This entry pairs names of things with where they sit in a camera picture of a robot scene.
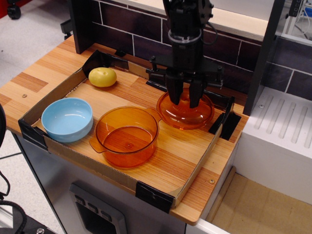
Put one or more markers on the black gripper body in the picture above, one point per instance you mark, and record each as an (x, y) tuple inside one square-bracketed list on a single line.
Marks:
[(187, 64)]

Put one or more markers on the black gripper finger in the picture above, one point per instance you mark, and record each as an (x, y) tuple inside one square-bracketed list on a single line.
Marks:
[(196, 90), (174, 86)]

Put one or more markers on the orange transparent pot lid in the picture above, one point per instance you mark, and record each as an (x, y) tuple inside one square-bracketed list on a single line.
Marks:
[(182, 116)]

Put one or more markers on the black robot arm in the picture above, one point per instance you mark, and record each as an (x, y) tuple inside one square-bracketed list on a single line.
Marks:
[(187, 19)]

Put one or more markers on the orange transparent pot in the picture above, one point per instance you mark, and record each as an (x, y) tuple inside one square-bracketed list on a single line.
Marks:
[(127, 136)]

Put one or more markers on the light wooden shelf board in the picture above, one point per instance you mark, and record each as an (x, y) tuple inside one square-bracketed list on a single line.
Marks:
[(228, 21)]

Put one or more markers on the cardboard fence with black tape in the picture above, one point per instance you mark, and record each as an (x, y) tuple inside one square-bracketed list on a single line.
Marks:
[(187, 166)]

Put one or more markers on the yellow plastic potato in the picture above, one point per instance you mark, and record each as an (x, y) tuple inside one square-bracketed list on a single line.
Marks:
[(102, 77)]

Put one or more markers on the white drainer sink unit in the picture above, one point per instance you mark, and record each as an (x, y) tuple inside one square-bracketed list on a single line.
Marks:
[(275, 147)]

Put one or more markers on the light blue bowl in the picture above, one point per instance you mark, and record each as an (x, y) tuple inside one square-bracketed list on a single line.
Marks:
[(68, 119)]

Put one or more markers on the grey oven control panel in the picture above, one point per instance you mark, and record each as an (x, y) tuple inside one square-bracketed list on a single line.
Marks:
[(97, 216)]

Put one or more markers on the black caster wheel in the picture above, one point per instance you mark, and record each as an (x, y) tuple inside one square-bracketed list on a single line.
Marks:
[(13, 10)]

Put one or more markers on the dark upright shelf post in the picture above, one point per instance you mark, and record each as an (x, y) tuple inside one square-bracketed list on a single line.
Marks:
[(256, 87)]

